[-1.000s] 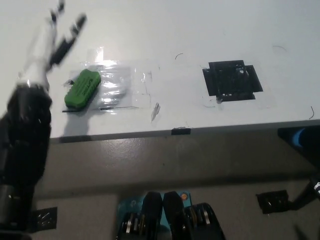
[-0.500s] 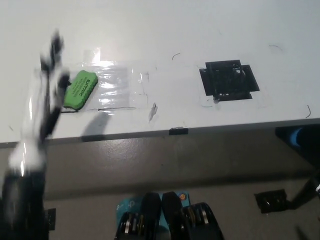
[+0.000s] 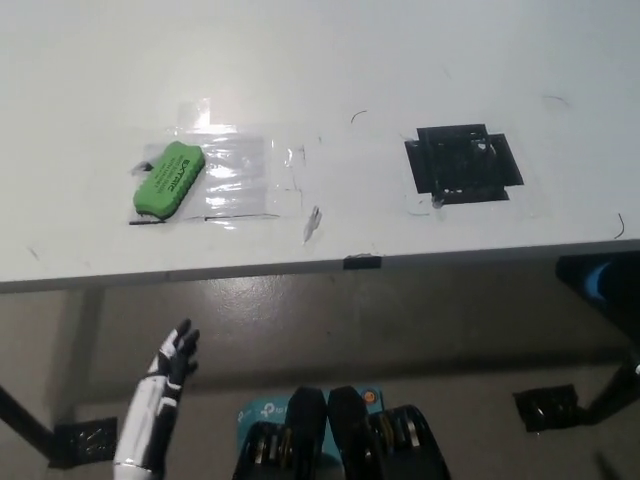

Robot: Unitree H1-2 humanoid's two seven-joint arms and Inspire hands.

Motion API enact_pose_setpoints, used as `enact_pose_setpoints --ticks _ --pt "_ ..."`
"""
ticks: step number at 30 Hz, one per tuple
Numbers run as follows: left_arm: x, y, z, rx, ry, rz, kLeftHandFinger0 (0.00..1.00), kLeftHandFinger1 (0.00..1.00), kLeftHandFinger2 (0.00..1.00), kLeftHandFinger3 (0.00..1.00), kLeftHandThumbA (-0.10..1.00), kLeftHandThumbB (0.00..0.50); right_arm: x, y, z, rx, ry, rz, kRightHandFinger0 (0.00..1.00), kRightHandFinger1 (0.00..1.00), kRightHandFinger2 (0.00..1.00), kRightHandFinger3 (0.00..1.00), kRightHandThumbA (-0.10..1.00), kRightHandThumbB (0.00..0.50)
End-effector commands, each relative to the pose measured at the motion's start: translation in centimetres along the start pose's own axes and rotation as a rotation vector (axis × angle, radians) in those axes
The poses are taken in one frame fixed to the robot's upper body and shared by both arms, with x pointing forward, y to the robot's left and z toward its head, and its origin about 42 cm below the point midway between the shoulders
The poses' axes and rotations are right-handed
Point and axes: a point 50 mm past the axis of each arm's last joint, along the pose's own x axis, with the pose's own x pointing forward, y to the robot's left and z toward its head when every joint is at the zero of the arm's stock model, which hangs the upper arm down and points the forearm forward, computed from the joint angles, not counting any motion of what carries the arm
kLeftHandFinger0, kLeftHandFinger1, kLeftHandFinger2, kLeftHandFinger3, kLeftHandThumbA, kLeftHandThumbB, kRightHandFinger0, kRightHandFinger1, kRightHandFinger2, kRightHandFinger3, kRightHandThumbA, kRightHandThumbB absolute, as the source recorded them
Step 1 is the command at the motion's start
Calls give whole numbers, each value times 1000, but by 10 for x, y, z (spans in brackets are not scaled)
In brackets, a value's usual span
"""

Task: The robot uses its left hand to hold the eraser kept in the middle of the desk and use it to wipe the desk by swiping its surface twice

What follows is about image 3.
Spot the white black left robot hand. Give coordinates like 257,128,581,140
112,318,202,480

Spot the green whiteboard eraser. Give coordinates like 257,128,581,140
131,140,206,222

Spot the black teal robot body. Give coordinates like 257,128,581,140
229,384,452,480

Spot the black table leg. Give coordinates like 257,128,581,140
579,349,640,427
0,384,57,457

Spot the black table foot plate left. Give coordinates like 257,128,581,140
47,418,120,471

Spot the black table foot plate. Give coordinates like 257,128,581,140
513,383,581,434
47,418,120,471

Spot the black and blue object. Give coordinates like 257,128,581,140
554,253,640,315

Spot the black table foot plate right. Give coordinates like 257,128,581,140
513,383,581,434

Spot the small clear tape scrap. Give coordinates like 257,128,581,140
301,204,324,246

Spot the clear tape patch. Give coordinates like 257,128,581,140
124,97,306,227

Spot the small black tape strip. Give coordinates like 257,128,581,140
343,254,384,272

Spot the black tape square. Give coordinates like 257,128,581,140
403,121,525,205

